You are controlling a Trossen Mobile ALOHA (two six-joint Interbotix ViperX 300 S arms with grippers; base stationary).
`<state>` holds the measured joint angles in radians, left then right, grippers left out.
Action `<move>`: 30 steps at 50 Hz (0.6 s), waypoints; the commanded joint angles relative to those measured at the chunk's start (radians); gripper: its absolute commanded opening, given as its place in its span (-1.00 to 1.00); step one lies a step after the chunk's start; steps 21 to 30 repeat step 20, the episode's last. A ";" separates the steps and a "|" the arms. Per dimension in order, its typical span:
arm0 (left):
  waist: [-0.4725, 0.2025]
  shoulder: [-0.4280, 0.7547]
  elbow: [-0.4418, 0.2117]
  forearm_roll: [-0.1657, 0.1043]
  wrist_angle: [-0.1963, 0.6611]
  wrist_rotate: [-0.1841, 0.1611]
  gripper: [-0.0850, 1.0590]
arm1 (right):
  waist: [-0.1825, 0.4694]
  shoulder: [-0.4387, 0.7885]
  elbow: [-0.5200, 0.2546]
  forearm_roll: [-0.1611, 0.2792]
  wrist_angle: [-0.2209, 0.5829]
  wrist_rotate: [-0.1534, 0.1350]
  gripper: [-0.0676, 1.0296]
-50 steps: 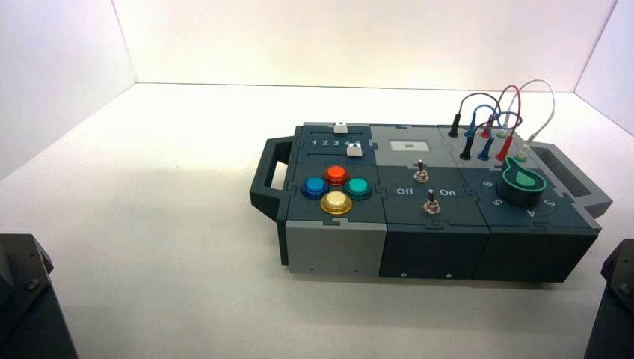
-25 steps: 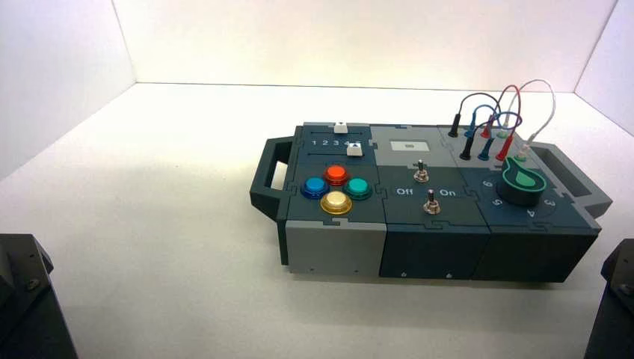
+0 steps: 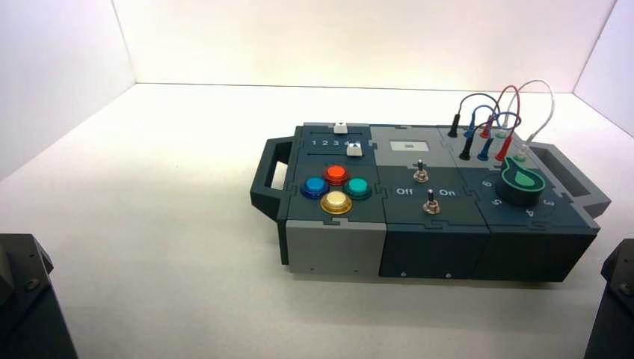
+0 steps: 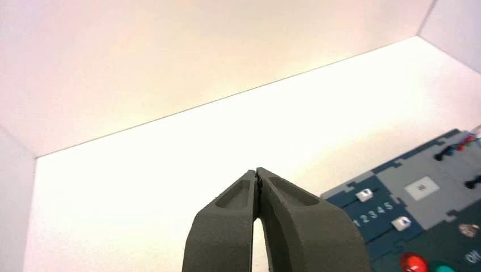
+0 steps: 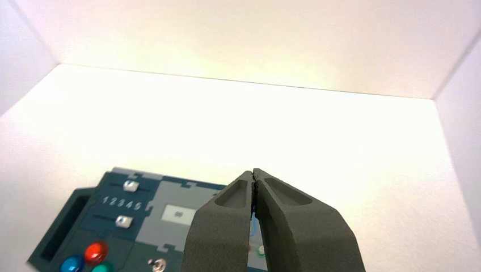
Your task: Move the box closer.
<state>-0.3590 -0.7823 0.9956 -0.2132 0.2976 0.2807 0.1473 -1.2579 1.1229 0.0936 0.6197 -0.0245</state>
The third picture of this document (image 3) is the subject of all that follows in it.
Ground white banana plug cable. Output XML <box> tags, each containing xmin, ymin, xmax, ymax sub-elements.
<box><xmin>495</xmin><ymin>79</ymin><xmax>555</xmax><ymax>162</ymax></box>

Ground teal grey control panel box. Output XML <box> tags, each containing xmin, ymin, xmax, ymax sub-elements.
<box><xmin>250</xmin><ymin>121</ymin><xmax>612</xmax><ymax>284</ymax></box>

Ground blue round push button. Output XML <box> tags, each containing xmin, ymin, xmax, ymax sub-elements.
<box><xmin>301</xmin><ymin>177</ymin><xmax>330</xmax><ymax>200</ymax></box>

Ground white digital display window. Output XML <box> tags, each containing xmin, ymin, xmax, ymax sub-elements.
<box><xmin>390</xmin><ymin>141</ymin><xmax>431</xmax><ymax>153</ymax></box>

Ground blue banana plug cable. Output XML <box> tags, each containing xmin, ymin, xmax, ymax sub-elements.
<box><xmin>463</xmin><ymin>104</ymin><xmax>522</xmax><ymax>162</ymax></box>

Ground yellow round push button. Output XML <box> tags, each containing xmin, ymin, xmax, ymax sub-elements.
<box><xmin>319</xmin><ymin>190</ymin><xmax>354</xmax><ymax>216</ymax></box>

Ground green round push button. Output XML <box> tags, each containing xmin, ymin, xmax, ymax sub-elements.
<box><xmin>343</xmin><ymin>178</ymin><xmax>372</xmax><ymax>201</ymax></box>

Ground red round push button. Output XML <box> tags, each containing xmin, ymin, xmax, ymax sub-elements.
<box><xmin>322</xmin><ymin>165</ymin><xmax>350</xmax><ymax>187</ymax></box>

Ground red banana plug cable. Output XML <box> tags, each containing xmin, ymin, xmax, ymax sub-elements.
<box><xmin>479</xmin><ymin>85</ymin><xmax>522</xmax><ymax>164</ymax></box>

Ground black banana plug cable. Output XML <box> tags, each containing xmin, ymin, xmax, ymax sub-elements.
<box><xmin>447</xmin><ymin>93</ymin><xmax>522</xmax><ymax>162</ymax></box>

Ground black green rotary knob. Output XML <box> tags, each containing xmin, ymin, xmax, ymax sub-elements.
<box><xmin>496</xmin><ymin>159</ymin><xmax>547</xmax><ymax>208</ymax></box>

